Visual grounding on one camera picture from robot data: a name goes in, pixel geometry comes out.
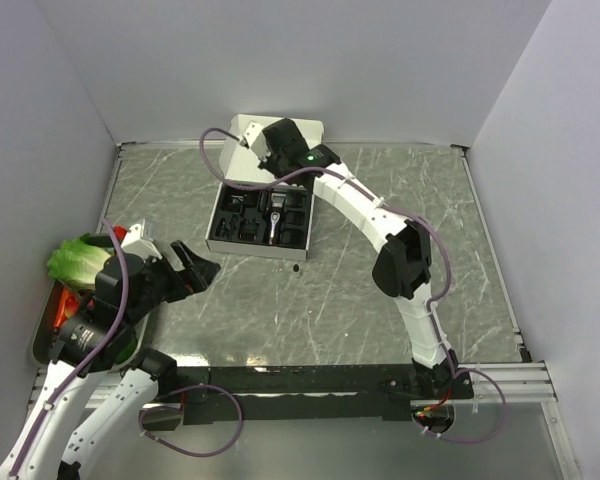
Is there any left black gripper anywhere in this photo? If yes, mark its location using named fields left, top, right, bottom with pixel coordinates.
left=124, top=238, right=219, bottom=324

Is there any black silver hair clipper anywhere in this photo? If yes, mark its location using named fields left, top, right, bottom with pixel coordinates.
left=267, top=192, right=286, bottom=245

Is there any white box with black tray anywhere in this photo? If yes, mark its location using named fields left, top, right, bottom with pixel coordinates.
left=205, top=114, right=324, bottom=262

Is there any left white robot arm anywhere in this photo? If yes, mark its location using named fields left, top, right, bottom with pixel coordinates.
left=0, top=241, right=221, bottom=479

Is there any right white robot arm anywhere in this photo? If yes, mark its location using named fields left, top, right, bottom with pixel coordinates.
left=242, top=118, right=457, bottom=399

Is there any green lettuce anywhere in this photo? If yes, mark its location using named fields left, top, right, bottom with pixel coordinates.
left=47, top=238, right=111, bottom=291

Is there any green lime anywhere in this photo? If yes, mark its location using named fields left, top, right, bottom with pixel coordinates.
left=114, top=337, right=138, bottom=365

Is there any orange red pepper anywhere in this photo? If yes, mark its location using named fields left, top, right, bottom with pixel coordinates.
left=53, top=289, right=80, bottom=330

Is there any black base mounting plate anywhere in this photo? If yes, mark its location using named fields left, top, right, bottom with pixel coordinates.
left=156, top=364, right=474, bottom=425

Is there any metal tray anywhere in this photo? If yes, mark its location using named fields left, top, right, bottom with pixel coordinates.
left=28, top=232, right=151, bottom=374

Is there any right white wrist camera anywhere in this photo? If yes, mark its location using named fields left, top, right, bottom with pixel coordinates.
left=239, top=121, right=268, bottom=156

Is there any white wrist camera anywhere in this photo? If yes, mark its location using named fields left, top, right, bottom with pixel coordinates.
left=239, top=121, right=268, bottom=156
left=121, top=219, right=162, bottom=260

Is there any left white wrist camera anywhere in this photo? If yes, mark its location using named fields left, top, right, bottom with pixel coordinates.
left=121, top=219, right=162, bottom=260

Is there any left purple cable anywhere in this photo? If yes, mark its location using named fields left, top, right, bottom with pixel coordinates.
left=7, top=218, right=245, bottom=476

